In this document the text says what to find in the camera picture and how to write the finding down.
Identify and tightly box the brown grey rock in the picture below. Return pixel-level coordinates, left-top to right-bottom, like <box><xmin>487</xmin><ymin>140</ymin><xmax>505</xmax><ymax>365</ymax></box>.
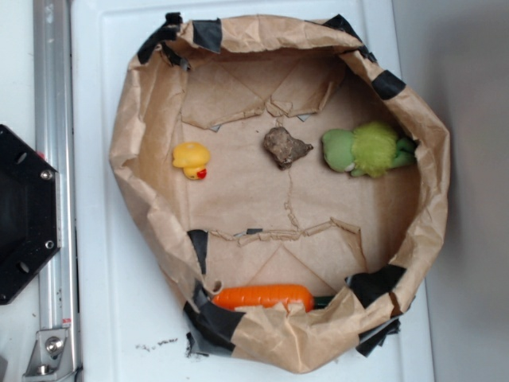
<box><xmin>262</xmin><ymin>127</ymin><xmax>313</xmax><ymax>170</ymax></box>

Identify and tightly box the brown paper bag tray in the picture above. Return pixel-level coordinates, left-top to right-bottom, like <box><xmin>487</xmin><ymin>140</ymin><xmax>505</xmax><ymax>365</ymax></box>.
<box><xmin>109</xmin><ymin>13</ymin><xmax>450</xmax><ymax>373</ymax></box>

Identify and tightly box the yellow rubber duck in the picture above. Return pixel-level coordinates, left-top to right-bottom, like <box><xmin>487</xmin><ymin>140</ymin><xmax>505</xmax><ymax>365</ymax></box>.
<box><xmin>172</xmin><ymin>142</ymin><xmax>211</xmax><ymax>180</ymax></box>

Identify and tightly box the orange plastic carrot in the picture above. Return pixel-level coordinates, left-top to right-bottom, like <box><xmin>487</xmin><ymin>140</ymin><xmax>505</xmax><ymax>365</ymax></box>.
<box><xmin>212</xmin><ymin>284</ymin><xmax>333</xmax><ymax>312</ymax></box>

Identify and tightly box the green plush frog toy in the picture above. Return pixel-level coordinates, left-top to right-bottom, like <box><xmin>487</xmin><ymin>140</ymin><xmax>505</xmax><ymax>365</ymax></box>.
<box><xmin>321</xmin><ymin>121</ymin><xmax>416</xmax><ymax>178</ymax></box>

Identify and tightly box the white plastic tray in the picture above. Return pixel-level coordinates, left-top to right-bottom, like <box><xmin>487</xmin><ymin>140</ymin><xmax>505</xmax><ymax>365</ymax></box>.
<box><xmin>71</xmin><ymin>1</ymin><xmax>434</xmax><ymax>381</ymax></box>

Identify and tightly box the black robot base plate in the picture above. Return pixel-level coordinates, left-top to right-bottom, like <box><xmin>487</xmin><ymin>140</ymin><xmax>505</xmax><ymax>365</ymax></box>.
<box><xmin>1</xmin><ymin>125</ymin><xmax>60</xmax><ymax>306</ymax></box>

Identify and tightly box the aluminium extrusion rail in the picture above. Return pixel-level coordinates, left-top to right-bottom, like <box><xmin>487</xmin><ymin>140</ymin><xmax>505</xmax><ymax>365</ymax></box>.
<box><xmin>33</xmin><ymin>1</ymin><xmax>83</xmax><ymax>381</ymax></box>

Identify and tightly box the metal corner bracket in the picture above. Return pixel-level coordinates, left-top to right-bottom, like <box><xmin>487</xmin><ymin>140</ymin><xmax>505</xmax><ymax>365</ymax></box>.
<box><xmin>22</xmin><ymin>328</ymin><xmax>74</xmax><ymax>381</ymax></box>

